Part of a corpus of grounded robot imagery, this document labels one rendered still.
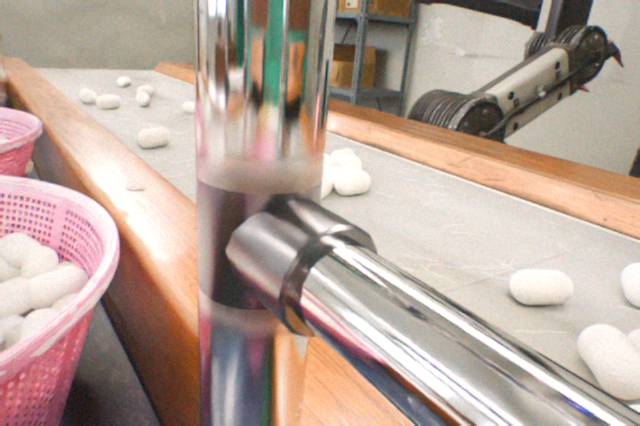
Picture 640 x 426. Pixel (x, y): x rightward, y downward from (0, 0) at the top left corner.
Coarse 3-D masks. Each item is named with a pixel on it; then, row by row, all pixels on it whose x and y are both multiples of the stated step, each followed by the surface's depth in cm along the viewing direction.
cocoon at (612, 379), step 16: (592, 336) 21; (608, 336) 20; (624, 336) 21; (592, 352) 20; (608, 352) 20; (624, 352) 19; (592, 368) 20; (608, 368) 19; (624, 368) 19; (608, 384) 19; (624, 384) 19
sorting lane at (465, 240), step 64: (128, 128) 60; (192, 128) 63; (192, 192) 39; (384, 192) 43; (448, 192) 45; (384, 256) 31; (448, 256) 31; (512, 256) 32; (576, 256) 33; (512, 320) 25; (576, 320) 25
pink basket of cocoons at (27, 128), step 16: (0, 112) 51; (16, 112) 50; (0, 128) 51; (16, 128) 50; (32, 128) 47; (0, 144) 38; (16, 144) 39; (32, 144) 44; (0, 160) 39; (16, 160) 41; (16, 176) 42
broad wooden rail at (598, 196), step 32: (160, 64) 126; (192, 64) 126; (352, 128) 65; (384, 128) 61; (416, 128) 62; (416, 160) 55; (448, 160) 52; (480, 160) 50; (512, 160) 49; (544, 160) 50; (512, 192) 45; (544, 192) 43; (576, 192) 42; (608, 192) 40; (608, 224) 39
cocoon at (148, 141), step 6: (144, 132) 50; (150, 132) 50; (156, 132) 51; (162, 132) 51; (168, 132) 52; (138, 138) 50; (144, 138) 50; (150, 138) 50; (156, 138) 51; (162, 138) 51; (168, 138) 52; (144, 144) 50; (150, 144) 50; (156, 144) 51; (162, 144) 52
